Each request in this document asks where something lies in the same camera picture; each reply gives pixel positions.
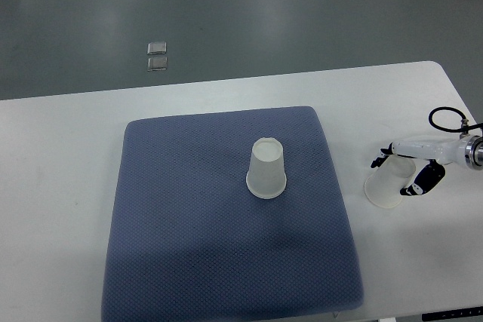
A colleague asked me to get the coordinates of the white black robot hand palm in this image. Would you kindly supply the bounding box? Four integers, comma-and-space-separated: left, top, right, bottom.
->
391, 136, 482, 167

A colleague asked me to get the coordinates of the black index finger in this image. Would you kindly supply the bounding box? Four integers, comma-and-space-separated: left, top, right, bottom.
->
371, 146, 392, 168

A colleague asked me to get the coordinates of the black thumb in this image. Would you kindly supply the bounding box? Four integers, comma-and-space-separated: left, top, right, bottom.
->
399, 160, 445, 196

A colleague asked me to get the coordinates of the white paper cup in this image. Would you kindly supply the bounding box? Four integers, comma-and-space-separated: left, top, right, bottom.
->
364, 155, 416, 209
245, 137, 287, 200

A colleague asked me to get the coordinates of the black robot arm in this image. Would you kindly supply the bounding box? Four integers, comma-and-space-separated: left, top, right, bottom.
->
371, 135, 482, 196

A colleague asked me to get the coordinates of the white paper cup on mat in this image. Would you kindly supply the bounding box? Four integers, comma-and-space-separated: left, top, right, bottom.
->
245, 137, 287, 200

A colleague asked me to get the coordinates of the black table edge panel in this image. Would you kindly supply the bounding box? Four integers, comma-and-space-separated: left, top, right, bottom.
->
421, 306, 482, 321

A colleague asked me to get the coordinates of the blue textured fabric mat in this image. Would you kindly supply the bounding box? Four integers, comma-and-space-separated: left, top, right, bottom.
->
101, 106, 364, 321

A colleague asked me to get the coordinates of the upper floor outlet plate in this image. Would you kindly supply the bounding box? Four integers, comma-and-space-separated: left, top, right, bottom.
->
147, 41, 167, 55

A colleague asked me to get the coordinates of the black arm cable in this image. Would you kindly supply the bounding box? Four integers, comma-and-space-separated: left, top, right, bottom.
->
428, 106, 483, 137

